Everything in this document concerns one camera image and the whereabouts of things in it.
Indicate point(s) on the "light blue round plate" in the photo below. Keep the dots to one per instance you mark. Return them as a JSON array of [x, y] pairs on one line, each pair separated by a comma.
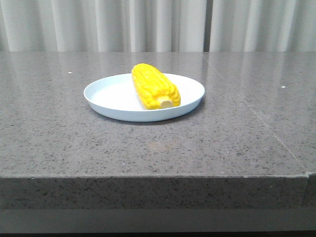
[[116, 98]]

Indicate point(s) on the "yellow plastic corn cob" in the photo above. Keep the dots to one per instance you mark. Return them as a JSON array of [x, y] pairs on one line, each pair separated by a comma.
[[153, 88]]

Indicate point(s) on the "white pleated curtain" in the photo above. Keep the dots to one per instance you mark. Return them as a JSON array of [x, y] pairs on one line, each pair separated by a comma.
[[158, 25]]

